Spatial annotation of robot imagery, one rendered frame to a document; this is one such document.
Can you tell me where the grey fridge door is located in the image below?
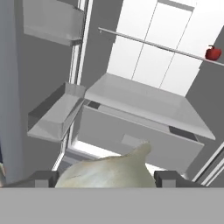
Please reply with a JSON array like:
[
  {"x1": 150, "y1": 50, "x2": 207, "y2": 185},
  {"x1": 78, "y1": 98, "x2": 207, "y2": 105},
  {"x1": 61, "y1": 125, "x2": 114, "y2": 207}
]
[{"x1": 0, "y1": 0, "x2": 94, "y2": 186}]

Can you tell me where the grey fridge drawer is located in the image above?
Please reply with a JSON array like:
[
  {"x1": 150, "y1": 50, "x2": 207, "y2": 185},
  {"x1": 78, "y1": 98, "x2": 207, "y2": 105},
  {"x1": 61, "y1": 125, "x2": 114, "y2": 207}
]
[{"x1": 76, "y1": 100, "x2": 205, "y2": 175}]

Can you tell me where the thin glass fridge shelf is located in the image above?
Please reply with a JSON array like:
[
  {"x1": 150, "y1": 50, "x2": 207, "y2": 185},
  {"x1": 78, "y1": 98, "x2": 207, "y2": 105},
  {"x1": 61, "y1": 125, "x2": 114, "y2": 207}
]
[{"x1": 98, "y1": 26, "x2": 224, "y2": 67}]

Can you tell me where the grey fridge shelf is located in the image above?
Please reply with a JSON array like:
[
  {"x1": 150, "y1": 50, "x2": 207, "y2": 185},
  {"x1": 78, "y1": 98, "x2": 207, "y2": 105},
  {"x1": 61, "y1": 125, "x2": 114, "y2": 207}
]
[{"x1": 84, "y1": 72, "x2": 216, "y2": 141}]

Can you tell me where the white garlic bulb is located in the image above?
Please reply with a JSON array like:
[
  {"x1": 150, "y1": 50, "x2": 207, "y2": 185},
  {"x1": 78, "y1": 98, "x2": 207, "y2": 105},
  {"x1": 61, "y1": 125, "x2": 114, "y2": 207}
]
[{"x1": 54, "y1": 141, "x2": 157, "y2": 189}]

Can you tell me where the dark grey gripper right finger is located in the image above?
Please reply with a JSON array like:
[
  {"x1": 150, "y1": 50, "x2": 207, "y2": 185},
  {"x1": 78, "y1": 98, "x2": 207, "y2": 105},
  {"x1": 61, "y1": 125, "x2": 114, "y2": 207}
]
[{"x1": 153, "y1": 170, "x2": 207, "y2": 189}]

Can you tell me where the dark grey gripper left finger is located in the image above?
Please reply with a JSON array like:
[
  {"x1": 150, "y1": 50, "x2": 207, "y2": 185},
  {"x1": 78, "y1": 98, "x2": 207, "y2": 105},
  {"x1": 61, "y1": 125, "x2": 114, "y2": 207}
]
[{"x1": 6, "y1": 170, "x2": 60, "y2": 189}]

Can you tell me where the grey fridge door bin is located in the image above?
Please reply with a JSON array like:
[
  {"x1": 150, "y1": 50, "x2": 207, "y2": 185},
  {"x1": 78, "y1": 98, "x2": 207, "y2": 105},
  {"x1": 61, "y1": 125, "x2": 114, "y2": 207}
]
[
  {"x1": 22, "y1": 0, "x2": 86, "y2": 47},
  {"x1": 26, "y1": 82, "x2": 87, "y2": 143}
]

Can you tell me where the red apple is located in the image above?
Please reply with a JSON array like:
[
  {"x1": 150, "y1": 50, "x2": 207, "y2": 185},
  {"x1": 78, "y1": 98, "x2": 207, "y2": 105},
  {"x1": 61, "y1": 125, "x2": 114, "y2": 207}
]
[{"x1": 205, "y1": 45, "x2": 222, "y2": 61}]

